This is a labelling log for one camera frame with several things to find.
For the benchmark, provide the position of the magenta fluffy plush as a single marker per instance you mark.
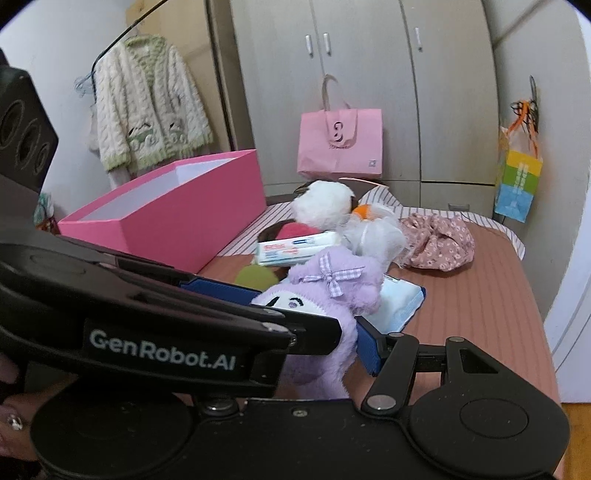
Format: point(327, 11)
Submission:
point(286, 229)

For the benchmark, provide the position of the white door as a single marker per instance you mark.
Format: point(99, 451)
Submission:
point(567, 325)

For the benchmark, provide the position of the beige wardrobe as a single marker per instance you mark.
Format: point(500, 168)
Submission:
point(426, 65)

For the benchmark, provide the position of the green makeup sponge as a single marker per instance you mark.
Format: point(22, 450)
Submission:
point(256, 277)

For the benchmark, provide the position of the pink storage box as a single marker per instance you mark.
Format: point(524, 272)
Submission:
point(182, 214)

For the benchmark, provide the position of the purple plush headband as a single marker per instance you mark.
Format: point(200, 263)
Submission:
point(337, 284)

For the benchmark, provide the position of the pink floral fabric cap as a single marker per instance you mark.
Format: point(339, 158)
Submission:
point(437, 243)

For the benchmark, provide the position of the white mesh bath pouf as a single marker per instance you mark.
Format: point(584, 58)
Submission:
point(380, 238)

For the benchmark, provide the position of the cream green knit cardigan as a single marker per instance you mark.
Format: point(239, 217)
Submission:
point(148, 108)

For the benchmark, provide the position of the black clothes rack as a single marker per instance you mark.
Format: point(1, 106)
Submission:
point(128, 29)

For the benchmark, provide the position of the brown pillow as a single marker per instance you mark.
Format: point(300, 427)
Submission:
point(360, 186)

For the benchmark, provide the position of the orange makeup sponge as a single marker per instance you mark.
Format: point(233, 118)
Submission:
point(363, 212)

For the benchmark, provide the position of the colourful striped gift bag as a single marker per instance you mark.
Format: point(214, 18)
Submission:
point(520, 163)

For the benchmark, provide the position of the left hand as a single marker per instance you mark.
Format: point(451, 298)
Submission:
point(17, 412)

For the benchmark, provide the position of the white wet wipes pack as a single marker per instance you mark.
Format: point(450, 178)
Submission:
point(297, 250)

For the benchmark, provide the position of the striped bed sheet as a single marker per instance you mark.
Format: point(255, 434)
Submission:
point(245, 242)

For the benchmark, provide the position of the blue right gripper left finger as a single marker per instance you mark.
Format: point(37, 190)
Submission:
point(220, 290)

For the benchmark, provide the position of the white plush panda toy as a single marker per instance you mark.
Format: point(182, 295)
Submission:
point(323, 204)

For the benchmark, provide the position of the pink paper shopping bag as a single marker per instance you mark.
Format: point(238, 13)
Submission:
point(340, 143)

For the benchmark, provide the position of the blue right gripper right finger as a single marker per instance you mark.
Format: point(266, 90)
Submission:
point(372, 347)

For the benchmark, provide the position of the blue tissue pack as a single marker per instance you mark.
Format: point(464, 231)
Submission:
point(399, 301)

